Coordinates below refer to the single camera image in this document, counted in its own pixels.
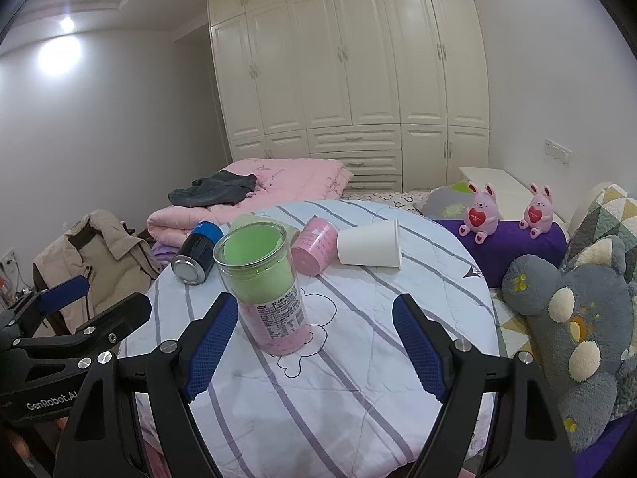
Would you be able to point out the purple cushion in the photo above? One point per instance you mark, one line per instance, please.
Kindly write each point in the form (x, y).
(509, 242)

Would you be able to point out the striped white table cover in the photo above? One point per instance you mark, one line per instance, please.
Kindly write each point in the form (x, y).
(349, 404)

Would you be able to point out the dark blue soda can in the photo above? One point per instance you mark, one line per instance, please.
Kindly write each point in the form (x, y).
(195, 259)

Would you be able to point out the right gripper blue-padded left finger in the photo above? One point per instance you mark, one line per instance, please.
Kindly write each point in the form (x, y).
(179, 370)

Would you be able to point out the pale green cup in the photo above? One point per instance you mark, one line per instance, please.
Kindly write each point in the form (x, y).
(250, 219)

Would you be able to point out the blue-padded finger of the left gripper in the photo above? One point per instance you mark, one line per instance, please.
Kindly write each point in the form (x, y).
(64, 294)
(104, 331)

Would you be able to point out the dark grey garment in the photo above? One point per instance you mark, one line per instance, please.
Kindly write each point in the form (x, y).
(223, 188)

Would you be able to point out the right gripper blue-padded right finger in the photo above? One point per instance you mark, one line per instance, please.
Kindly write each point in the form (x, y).
(449, 370)

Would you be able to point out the white wall socket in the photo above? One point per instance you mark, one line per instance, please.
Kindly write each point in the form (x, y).
(557, 152)

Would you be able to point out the pink paper cup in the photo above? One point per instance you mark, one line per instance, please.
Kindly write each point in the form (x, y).
(315, 247)

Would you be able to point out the grey flower pillow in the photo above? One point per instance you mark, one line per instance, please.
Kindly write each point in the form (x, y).
(448, 202)

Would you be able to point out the left pink bunny toy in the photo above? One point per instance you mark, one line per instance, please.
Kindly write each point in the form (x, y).
(481, 217)

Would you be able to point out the purple folded blanket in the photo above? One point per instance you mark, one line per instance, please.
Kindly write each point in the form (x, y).
(164, 254)

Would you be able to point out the geometric patterned pillow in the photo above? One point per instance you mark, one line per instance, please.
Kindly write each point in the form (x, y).
(612, 212)

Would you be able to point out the pink bunny toy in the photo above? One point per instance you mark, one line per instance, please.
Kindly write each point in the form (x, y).
(481, 217)
(539, 213)

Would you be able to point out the heart print bed sheet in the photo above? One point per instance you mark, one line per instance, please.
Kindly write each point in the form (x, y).
(405, 200)

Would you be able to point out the grey plush toy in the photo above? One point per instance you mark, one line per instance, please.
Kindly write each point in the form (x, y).
(583, 321)

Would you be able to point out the cream wardrobe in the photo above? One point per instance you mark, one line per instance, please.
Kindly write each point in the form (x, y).
(395, 89)

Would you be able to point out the clear cup green pink liner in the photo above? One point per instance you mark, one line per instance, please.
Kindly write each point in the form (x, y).
(255, 265)

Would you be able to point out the pink folded quilt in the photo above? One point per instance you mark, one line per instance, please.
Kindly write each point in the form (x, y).
(279, 181)

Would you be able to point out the right pink bunny toy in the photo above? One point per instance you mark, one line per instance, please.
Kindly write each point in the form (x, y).
(539, 213)

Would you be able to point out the beige jacket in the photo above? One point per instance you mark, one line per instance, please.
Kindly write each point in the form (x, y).
(99, 248)

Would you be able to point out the white bedside board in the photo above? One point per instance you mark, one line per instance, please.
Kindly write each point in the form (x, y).
(512, 196)

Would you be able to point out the white paper cup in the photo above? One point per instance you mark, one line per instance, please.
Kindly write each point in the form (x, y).
(371, 245)

